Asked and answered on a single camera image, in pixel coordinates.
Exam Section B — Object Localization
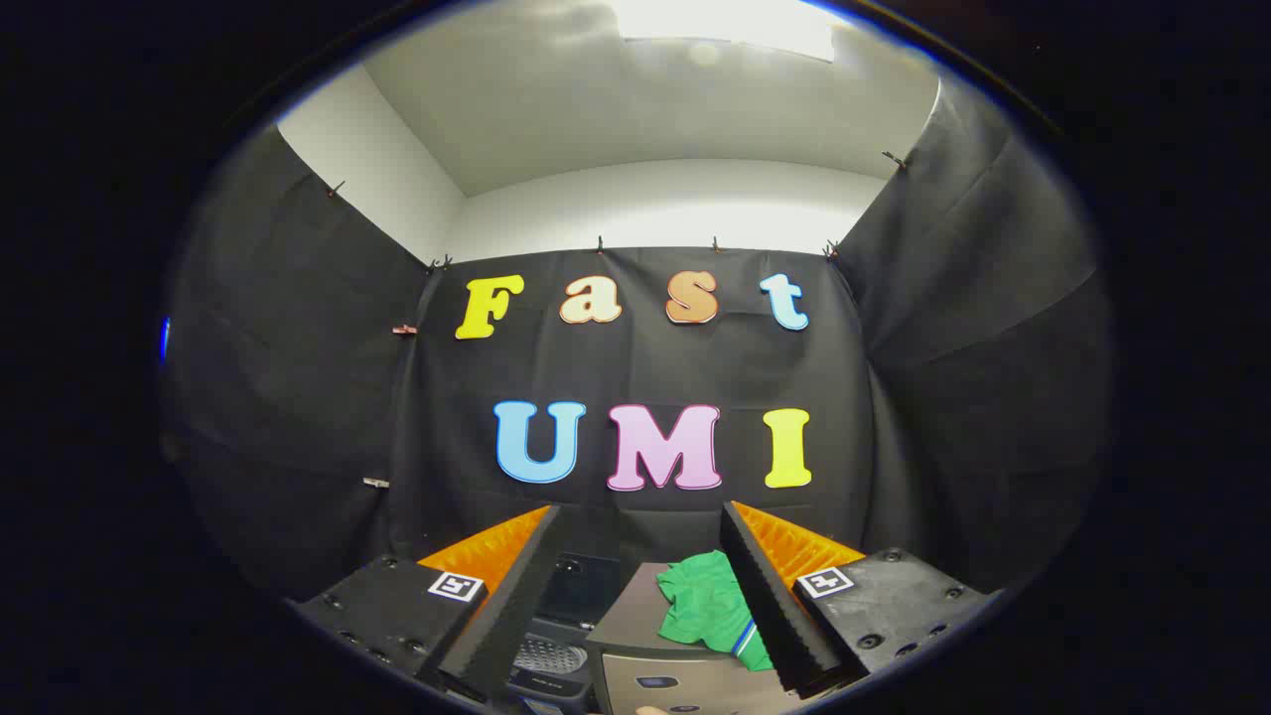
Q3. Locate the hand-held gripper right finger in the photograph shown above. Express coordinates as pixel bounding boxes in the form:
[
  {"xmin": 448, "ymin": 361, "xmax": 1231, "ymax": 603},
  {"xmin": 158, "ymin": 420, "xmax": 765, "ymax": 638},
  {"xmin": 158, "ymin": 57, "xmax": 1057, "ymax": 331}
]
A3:
[{"xmin": 720, "ymin": 500, "xmax": 999, "ymax": 701}]

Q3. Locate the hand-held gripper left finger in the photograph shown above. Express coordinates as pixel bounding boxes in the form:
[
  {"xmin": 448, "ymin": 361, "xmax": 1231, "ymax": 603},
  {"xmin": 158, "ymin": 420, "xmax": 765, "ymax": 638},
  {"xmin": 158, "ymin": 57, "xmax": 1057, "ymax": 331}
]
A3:
[{"xmin": 293, "ymin": 504, "xmax": 562, "ymax": 706}]

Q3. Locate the green shirt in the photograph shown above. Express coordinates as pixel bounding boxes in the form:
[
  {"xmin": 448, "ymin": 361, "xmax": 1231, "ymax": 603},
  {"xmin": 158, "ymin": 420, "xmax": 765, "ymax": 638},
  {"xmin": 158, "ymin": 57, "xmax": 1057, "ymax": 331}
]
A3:
[{"xmin": 655, "ymin": 549, "xmax": 776, "ymax": 673}]

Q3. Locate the small washing machine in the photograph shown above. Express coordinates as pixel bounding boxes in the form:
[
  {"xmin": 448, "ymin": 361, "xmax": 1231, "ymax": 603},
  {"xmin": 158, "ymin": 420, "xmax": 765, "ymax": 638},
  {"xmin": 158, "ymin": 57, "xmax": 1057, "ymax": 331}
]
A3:
[{"xmin": 506, "ymin": 616, "xmax": 597, "ymax": 715}]

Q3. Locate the black backdrop cloth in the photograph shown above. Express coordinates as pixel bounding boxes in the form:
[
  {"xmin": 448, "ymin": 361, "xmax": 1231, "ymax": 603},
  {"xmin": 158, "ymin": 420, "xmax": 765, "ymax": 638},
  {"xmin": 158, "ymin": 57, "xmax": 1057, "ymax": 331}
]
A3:
[{"xmin": 164, "ymin": 74, "xmax": 1113, "ymax": 607}]

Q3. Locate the ceiling light panel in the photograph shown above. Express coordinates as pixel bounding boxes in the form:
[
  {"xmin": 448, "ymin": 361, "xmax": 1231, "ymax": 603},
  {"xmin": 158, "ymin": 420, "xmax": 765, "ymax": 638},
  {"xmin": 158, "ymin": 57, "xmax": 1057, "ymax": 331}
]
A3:
[{"xmin": 611, "ymin": 0, "xmax": 837, "ymax": 63}]

